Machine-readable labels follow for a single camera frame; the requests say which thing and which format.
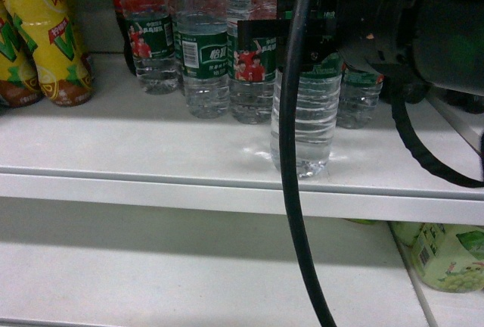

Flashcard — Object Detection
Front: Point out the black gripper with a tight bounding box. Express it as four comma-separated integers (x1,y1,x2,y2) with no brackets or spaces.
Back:
237,0,405,76

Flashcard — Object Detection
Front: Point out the clear water bottle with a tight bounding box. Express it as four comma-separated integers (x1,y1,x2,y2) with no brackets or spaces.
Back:
271,52,343,179

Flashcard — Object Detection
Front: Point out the water bottle athletes label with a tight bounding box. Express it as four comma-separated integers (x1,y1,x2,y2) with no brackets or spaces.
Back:
227,0,277,124

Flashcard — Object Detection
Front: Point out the water bottle barcode label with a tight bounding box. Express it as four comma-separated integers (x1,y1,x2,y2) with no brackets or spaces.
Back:
175,0,229,119

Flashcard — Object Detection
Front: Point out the water bottle far left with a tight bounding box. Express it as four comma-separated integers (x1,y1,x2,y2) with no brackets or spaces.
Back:
120,0,178,95

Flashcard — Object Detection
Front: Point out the water bottle right rear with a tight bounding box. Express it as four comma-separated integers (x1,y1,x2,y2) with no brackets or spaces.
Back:
337,65,384,129

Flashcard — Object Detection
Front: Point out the white lower shelf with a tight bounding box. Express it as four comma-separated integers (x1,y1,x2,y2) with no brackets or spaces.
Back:
1,242,483,326

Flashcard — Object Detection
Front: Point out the yellow lemon tea bottle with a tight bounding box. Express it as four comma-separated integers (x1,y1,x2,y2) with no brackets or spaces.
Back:
1,2,43,108
2,0,93,107

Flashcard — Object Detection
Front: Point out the yellow lemon tea bottle left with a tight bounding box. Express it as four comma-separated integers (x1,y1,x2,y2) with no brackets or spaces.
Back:
1,2,43,108

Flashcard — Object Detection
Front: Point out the green grape juice bottle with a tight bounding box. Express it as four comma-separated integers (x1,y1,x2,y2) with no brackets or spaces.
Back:
389,221,483,294

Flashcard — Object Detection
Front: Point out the black thick cable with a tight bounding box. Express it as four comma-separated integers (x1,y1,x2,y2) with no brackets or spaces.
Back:
278,0,340,327

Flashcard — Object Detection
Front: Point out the black corrugated cable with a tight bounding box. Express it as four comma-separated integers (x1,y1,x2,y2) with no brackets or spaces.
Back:
390,92,484,188

